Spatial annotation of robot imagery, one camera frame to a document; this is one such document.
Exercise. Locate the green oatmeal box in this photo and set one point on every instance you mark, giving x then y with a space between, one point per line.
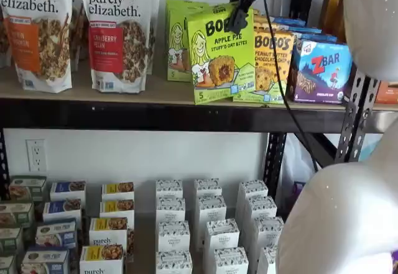
7 264
15 213
11 240
28 187

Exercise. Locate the orange snack box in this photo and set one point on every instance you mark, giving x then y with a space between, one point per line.
387 92
334 16

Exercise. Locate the white wall outlet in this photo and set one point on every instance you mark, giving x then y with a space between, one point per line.
36 155

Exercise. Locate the yellow Bobo's peanut butter box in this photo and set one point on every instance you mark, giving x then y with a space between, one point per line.
262 19
267 27
276 69
256 12

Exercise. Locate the orange label granola bag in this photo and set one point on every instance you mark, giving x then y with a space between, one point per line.
37 38

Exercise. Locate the blue label oatmeal box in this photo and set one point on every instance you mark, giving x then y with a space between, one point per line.
56 233
62 210
45 261
68 190

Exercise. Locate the yellow label granola box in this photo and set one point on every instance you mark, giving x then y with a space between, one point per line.
118 190
101 260
107 232
116 208

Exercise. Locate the grey shelf board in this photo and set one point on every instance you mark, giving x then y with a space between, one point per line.
144 240

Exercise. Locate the black metal shelf rack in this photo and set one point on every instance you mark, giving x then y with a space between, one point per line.
155 115
375 94

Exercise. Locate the blue Zbar box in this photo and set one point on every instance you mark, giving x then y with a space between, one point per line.
320 75
301 29
314 37
289 21

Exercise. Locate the light wooden shelf board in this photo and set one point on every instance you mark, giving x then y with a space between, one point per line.
81 87
385 107

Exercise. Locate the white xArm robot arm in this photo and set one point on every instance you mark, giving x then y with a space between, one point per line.
342 218

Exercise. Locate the red label granola bag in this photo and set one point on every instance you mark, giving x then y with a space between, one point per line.
118 38

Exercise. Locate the white patterned carton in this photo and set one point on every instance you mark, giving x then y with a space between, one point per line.
260 208
207 187
268 232
173 263
252 188
211 208
169 188
221 235
230 261
267 261
170 208
174 236

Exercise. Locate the white plastic sheet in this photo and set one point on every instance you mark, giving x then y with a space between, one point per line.
293 162

